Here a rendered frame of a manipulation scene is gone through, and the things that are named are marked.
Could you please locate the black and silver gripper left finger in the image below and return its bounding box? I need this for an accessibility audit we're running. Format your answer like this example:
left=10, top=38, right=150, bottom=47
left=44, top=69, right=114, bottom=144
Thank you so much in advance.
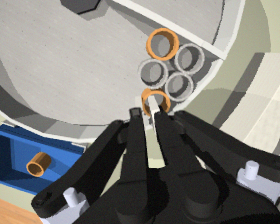
left=31, top=96, right=150, bottom=224

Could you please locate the blue square tray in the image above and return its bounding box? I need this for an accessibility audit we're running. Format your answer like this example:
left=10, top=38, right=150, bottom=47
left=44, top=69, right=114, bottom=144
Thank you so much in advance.
left=0, top=120, right=88, bottom=195

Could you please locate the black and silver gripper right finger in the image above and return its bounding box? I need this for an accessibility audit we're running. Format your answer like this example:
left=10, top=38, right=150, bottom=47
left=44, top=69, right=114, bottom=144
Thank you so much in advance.
left=148, top=94, right=280, bottom=218

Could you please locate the grey round turning table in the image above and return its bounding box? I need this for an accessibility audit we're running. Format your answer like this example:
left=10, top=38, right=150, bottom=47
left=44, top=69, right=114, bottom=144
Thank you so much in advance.
left=0, top=0, right=245, bottom=143

